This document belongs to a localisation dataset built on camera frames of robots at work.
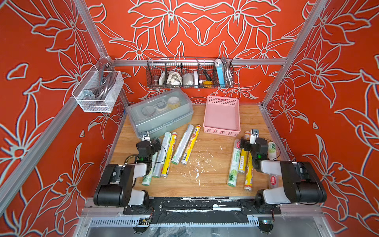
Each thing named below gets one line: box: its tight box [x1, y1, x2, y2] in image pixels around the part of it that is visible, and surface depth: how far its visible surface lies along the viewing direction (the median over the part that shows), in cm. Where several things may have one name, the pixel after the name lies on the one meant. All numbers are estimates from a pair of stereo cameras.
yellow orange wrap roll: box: [244, 151, 254, 192], surface depth 81 cm
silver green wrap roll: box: [152, 131, 172, 179], surface depth 89 cm
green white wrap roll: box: [227, 139, 242, 188], surface depth 84 cm
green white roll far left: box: [141, 151, 158, 187], surface depth 80 cm
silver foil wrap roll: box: [170, 123, 194, 165], surface depth 94 cm
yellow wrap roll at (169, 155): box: [160, 131, 178, 179], surface depth 89 cm
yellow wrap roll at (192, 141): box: [180, 124, 202, 166], surface depth 95 cm
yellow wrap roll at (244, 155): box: [237, 130, 251, 175], surface depth 87 cm
